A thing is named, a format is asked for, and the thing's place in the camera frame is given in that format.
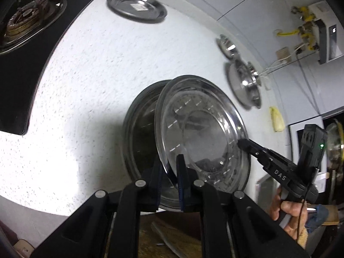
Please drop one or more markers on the yellow sponge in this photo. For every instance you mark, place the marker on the yellow sponge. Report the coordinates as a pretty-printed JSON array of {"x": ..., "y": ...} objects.
[{"x": 276, "y": 118}]

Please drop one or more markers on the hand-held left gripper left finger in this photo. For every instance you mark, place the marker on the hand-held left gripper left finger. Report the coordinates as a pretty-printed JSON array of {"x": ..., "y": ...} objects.
[{"x": 153, "y": 190}]

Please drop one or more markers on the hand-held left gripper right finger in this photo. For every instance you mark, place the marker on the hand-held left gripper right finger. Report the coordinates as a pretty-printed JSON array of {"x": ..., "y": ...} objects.
[{"x": 182, "y": 182}]

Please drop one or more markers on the person's right hand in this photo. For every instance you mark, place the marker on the person's right hand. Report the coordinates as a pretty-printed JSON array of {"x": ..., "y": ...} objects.
[{"x": 291, "y": 211}]

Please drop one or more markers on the round gas burner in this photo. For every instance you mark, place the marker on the round gas burner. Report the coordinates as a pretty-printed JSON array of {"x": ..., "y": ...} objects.
[{"x": 25, "y": 17}]

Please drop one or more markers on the blue cloth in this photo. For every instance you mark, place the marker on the blue cloth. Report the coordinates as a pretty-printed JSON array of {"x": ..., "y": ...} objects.
[{"x": 318, "y": 215}]

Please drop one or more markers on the yellow gas pipe valves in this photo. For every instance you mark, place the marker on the yellow gas pipe valves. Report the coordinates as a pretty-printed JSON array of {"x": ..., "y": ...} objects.
[{"x": 305, "y": 24}]

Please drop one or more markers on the black glass gas hob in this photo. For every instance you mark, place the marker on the black glass gas hob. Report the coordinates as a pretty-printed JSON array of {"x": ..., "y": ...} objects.
[{"x": 24, "y": 80}]

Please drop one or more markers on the beige wall socket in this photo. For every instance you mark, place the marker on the beige wall socket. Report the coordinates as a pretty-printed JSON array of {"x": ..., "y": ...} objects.
[{"x": 284, "y": 54}]

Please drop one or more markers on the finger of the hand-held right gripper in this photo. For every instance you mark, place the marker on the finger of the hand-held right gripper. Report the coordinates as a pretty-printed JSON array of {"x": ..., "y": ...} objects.
[{"x": 251, "y": 149}]

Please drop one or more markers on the white wall box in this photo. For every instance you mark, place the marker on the white wall box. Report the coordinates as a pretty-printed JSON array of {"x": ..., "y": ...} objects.
[{"x": 329, "y": 32}]

